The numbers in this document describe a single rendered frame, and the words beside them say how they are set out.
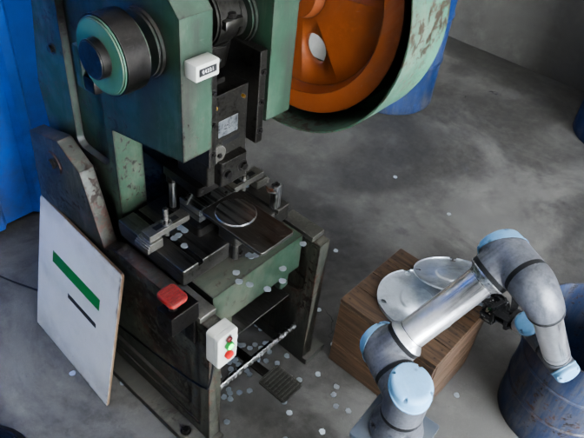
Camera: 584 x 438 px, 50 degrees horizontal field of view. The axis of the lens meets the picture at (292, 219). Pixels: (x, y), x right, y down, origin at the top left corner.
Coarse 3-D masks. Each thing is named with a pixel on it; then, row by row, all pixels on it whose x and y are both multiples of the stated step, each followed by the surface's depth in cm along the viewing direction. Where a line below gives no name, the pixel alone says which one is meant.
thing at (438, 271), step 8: (440, 256) 241; (416, 264) 234; (424, 264) 235; (432, 264) 235; (440, 264) 235; (448, 264) 236; (456, 264) 236; (464, 264) 237; (416, 272) 228; (424, 272) 228; (432, 272) 229; (440, 272) 228; (448, 272) 228; (456, 272) 228; (424, 280) 222; (432, 280) 222; (440, 280) 223; (448, 280) 223; (440, 288) 216
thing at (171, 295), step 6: (168, 288) 163; (174, 288) 163; (162, 294) 161; (168, 294) 161; (174, 294) 161; (180, 294) 161; (186, 294) 162; (162, 300) 160; (168, 300) 159; (174, 300) 160; (180, 300) 160; (186, 300) 161; (168, 306) 159; (174, 306) 158
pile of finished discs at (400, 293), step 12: (396, 276) 229; (408, 276) 230; (384, 288) 224; (396, 288) 225; (408, 288) 224; (420, 288) 225; (432, 288) 226; (384, 300) 221; (396, 300) 220; (408, 300) 220; (420, 300) 220; (384, 312) 215; (396, 312) 216; (408, 312) 217
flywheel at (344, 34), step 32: (320, 0) 171; (352, 0) 167; (384, 0) 155; (320, 32) 179; (352, 32) 171; (384, 32) 160; (320, 64) 184; (352, 64) 176; (384, 64) 164; (320, 96) 186; (352, 96) 177
